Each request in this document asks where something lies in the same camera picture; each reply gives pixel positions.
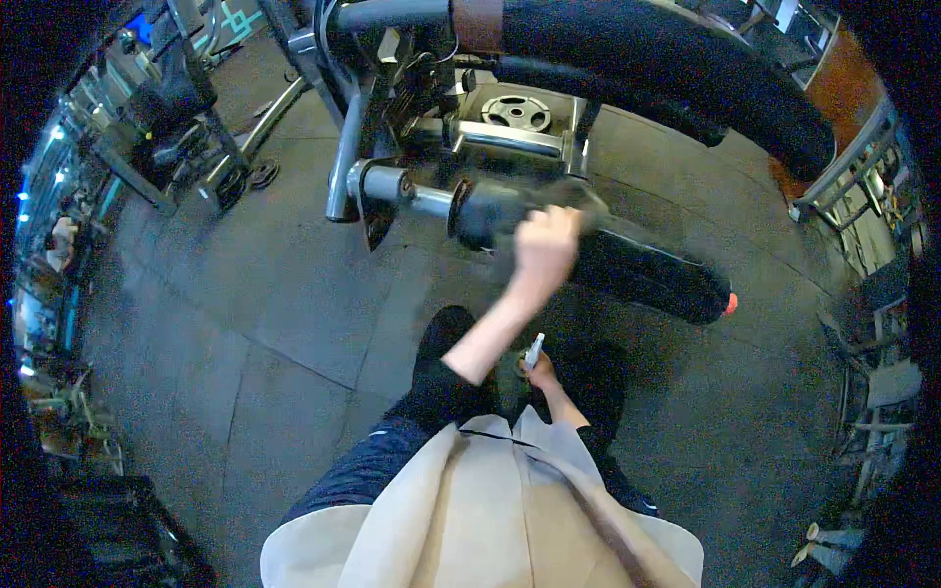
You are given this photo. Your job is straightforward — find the black steel gym machine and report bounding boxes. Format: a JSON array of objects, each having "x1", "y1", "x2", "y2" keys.
[{"x1": 68, "y1": 0, "x2": 310, "y2": 219}]

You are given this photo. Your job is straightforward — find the grey wiping cloth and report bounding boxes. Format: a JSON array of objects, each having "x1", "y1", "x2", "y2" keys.
[{"x1": 507, "y1": 180, "x2": 615, "y2": 235}]

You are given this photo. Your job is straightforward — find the person's body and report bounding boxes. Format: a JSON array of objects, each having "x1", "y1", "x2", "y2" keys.
[{"x1": 260, "y1": 406, "x2": 705, "y2": 588}]

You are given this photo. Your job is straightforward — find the grey metal rack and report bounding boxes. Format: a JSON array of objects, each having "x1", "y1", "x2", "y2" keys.
[{"x1": 790, "y1": 96, "x2": 929, "y2": 282}]

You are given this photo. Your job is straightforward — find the person's legs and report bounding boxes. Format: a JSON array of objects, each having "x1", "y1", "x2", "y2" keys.
[{"x1": 282, "y1": 304, "x2": 660, "y2": 524}]

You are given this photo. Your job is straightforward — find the grey weight plate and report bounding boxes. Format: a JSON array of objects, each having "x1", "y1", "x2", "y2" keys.
[{"x1": 481, "y1": 94, "x2": 553, "y2": 134}]

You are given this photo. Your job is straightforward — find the person's right hand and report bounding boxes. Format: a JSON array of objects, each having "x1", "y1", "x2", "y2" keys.
[{"x1": 522, "y1": 351, "x2": 561, "y2": 392}]

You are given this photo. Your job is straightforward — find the person's left hand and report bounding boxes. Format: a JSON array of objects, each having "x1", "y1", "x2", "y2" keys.
[{"x1": 513, "y1": 205, "x2": 586, "y2": 296}]

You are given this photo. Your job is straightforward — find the person's left fingers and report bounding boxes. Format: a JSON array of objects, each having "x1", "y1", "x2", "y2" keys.
[{"x1": 516, "y1": 205, "x2": 586, "y2": 242}]

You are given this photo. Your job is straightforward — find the grey gym bench frame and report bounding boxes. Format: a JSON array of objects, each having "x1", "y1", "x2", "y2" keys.
[{"x1": 815, "y1": 259, "x2": 929, "y2": 515}]

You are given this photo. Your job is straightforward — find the black padded gym machine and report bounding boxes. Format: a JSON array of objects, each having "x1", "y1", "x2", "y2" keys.
[{"x1": 259, "y1": 0, "x2": 839, "y2": 329}]

